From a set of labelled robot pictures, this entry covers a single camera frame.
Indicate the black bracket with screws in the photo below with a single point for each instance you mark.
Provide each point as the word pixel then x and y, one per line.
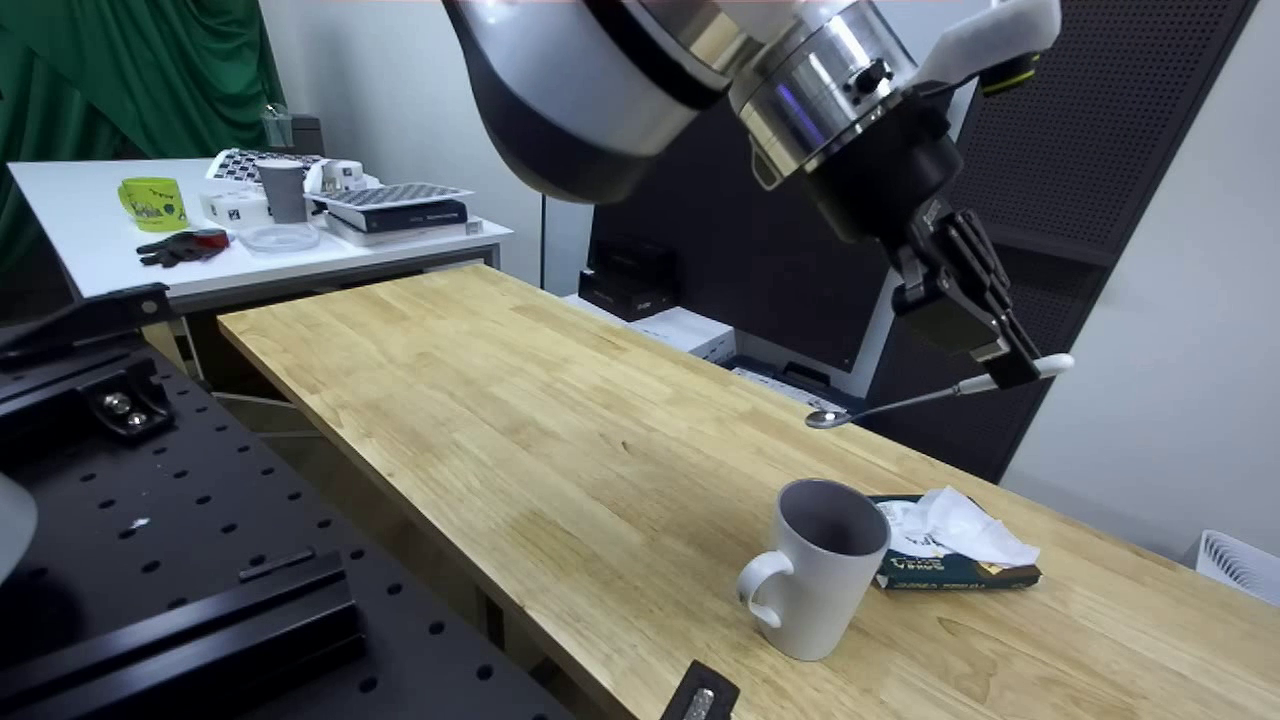
pixel 127 411

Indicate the clear round lid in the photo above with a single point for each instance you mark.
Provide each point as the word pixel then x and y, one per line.
pixel 282 241

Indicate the black perforated wall panel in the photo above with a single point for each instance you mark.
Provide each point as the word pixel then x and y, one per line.
pixel 1132 160

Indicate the black perforated breadboard table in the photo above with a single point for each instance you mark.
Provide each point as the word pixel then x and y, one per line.
pixel 202 532

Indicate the green curtain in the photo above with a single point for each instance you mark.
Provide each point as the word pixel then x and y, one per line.
pixel 104 83

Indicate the black computer monitor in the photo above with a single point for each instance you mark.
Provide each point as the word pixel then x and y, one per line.
pixel 721 265

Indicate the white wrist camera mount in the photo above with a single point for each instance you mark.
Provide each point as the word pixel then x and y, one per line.
pixel 993 32

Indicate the grey round disc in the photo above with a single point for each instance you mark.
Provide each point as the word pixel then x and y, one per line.
pixel 12 525

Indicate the black metal bar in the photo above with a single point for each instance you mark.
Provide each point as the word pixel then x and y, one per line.
pixel 82 323

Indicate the silver device on side table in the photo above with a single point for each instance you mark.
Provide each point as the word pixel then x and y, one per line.
pixel 343 179

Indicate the crumpled white tissue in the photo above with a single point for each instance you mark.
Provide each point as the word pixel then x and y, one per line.
pixel 960 525

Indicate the clear bottle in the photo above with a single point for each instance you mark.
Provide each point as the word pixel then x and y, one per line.
pixel 278 126

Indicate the small white box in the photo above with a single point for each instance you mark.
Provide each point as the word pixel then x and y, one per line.
pixel 232 204

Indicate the black and red tool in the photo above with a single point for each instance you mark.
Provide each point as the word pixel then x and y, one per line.
pixel 181 244

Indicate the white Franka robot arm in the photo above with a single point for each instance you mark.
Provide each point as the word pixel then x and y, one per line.
pixel 584 83

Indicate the black aluminium rail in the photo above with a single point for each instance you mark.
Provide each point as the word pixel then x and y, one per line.
pixel 172 643

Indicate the grey cup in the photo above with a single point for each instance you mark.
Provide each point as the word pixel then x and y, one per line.
pixel 282 190

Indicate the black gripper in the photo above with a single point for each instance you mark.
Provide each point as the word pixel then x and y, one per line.
pixel 887 181

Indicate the white plastic bin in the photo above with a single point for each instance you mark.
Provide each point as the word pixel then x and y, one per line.
pixel 1242 564

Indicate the small black metal bracket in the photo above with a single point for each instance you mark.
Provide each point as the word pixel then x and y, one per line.
pixel 702 695

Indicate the white side table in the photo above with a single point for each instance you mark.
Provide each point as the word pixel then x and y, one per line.
pixel 65 224

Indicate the white ceramic mug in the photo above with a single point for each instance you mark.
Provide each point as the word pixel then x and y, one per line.
pixel 827 600

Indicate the black and white keyboard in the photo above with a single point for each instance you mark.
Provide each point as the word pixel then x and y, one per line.
pixel 392 208

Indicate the yellow green pouch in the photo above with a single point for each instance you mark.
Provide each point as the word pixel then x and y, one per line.
pixel 153 204

